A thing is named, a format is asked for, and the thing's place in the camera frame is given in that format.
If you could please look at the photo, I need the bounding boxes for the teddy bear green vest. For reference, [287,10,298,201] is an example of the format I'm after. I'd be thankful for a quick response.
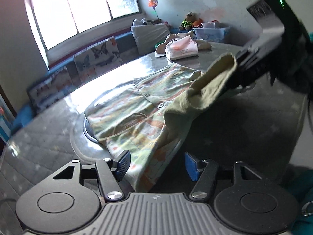
[179,12,204,31]

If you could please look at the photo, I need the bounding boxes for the large butterfly print cushion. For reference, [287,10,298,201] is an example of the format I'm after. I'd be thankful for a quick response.
[74,37,124,83]

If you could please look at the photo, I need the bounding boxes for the cream pink clothes pile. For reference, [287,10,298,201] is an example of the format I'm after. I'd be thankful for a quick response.
[155,31,212,55]

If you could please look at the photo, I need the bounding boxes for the black white plush toy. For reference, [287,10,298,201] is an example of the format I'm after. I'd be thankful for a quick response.
[132,18,153,27]

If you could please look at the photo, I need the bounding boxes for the colourful pinwheel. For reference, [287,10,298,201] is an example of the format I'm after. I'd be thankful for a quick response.
[148,0,160,20]

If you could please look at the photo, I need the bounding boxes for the pink white packaged garment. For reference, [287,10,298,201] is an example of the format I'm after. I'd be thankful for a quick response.
[165,36,198,61]

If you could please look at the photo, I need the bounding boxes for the window with white frame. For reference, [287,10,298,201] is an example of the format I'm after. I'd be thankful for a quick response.
[30,0,141,60]

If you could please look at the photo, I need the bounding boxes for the round black induction cooker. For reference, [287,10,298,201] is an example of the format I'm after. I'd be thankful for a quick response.
[69,95,116,164]

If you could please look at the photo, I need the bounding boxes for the clear blue storage box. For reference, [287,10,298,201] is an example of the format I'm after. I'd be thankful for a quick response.
[193,22,231,43]

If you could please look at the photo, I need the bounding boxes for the blue sofa bench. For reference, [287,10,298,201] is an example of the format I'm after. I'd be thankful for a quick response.
[9,25,186,137]

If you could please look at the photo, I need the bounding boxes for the colourful patterned child jacket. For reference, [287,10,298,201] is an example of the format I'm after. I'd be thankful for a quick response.
[85,53,238,192]

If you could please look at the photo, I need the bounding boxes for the small butterfly print cushion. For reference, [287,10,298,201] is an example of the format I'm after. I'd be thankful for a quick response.
[27,67,75,113]

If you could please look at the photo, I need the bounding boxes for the grey white pillow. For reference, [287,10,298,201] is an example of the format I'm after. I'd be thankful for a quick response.
[130,24,170,56]

